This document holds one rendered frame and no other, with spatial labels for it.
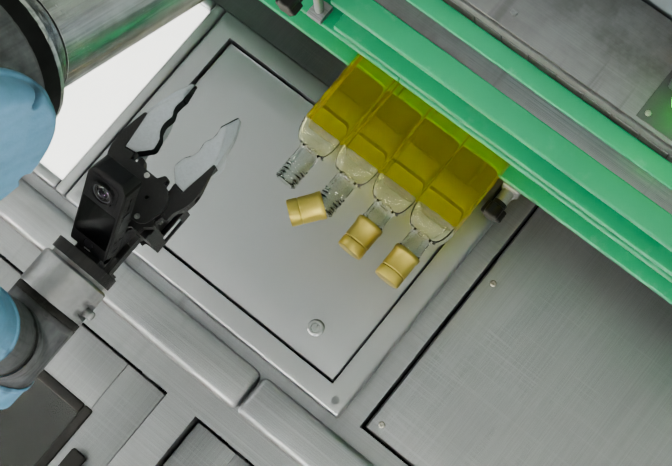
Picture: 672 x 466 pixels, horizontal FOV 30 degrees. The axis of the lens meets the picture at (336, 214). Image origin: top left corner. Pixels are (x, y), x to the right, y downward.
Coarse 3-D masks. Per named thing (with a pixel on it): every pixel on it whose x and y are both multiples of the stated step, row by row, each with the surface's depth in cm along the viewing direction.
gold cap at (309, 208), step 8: (320, 192) 152; (288, 200) 152; (296, 200) 152; (304, 200) 151; (312, 200) 151; (320, 200) 151; (288, 208) 151; (296, 208) 151; (304, 208) 151; (312, 208) 151; (320, 208) 151; (296, 216) 151; (304, 216) 151; (312, 216) 151; (320, 216) 152; (296, 224) 152
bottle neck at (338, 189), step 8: (336, 176) 153; (344, 176) 152; (328, 184) 152; (336, 184) 152; (344, 184) 152; (352, 184) 152; (328, 192) 152; (336, 192) 152; (344, 192) 152; (328, 200) 151; (336, 200) 152; (344, 200) 153; (328, 208) 151; (336, 208) 152; (328, 216) 153
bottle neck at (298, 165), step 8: (296, 152) 154; (304, 152) 153; (288, 160) 154; (296, 160) 153; (304, 160) 153; (312, 160) 154; (280, 168) 154; (288, 168) 153; (296, 168) 153; (304, 168) 153; (280, 176) 153; (288, 176) 153; (296, 176) 153; (304, 176) 154; (288, 184) 155; (296, 184) 154
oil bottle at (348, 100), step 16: (352, 64) 154; (368, 64) 154; (336, 80) 154; (352, 80) 154; (368, 80) 154; (384, 80) 154; (336, 96) 153; (352, 96) 153; (368, 96) 153; (320, 112) 153; (336, 112) 153; (352, 112) 153; (368, 112) 154; (304, 128) 153; (320, 128) 153; (336, 128) 152; (352, 128) 153; (304, 144) 154; (320, 144) 152; (336, 144) 152
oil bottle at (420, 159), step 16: (432, 112) 152; (416, 128) 152; (432, 128) 152; (448, 128) 151; (416, 144) 151; (432, 144) 151; (448, 144) 151; (400, 160) 151; (416, 160) 151; (432, 160) 151; (448, 160) 151; (384, 176) 150; (400, 176) 150; (416, 176) 150; (432, 176) 150; (384, 192) 150; (400, 192) 150; (416, 192) 150; (400, 208) 150
